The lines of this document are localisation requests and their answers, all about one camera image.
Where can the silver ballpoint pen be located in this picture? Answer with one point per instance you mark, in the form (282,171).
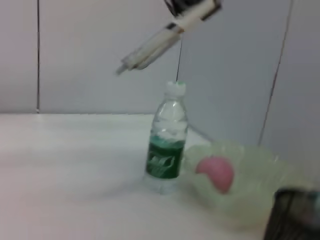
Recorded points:
(155,47)

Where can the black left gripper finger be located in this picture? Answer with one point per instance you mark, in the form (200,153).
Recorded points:
(175,5)

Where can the black mesh pen holder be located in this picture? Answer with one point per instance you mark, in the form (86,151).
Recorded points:
(290,217)

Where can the clear water bottle green label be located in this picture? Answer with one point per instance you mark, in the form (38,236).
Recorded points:
(167,140)

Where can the pink peach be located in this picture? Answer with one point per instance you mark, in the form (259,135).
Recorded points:
(220,172)

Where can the green glass fruit plate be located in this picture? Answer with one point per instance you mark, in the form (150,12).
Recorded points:
(250,200)

